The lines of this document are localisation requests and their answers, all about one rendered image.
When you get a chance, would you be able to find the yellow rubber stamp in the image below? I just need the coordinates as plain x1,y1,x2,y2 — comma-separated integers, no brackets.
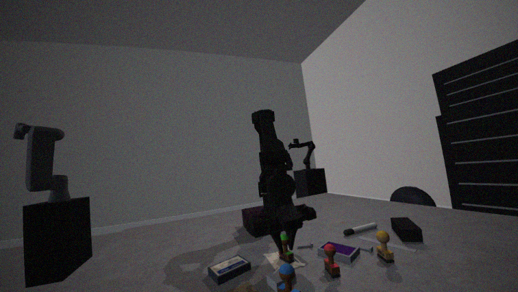
376,231,395,263

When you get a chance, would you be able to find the red rubber stamp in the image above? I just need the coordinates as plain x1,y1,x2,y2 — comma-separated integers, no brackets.
324,244,341,279

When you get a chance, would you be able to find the purple ink pad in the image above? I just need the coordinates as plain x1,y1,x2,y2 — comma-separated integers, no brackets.
317,241,360,263

